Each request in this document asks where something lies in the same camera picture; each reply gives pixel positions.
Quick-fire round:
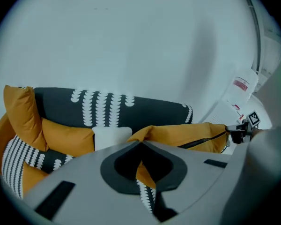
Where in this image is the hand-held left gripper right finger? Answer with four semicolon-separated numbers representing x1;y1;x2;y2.
139;140;233;223

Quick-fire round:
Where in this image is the small orange cushion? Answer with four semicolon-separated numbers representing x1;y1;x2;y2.
41;117;96;158

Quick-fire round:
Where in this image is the small white cushion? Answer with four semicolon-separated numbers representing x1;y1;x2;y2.
91;126;133;152

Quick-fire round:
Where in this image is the person's right forearm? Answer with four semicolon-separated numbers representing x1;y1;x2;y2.
251;127;272;138

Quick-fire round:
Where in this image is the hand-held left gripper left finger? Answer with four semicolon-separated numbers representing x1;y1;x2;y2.
23;140;156;225

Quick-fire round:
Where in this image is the white water dispenser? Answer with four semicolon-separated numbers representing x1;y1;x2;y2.
198;97;251;126

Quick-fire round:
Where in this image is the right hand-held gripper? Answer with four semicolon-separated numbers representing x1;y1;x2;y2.
226;111;261;144

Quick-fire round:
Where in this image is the orange cushion with black zipper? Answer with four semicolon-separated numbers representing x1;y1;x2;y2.
127;122;230;189

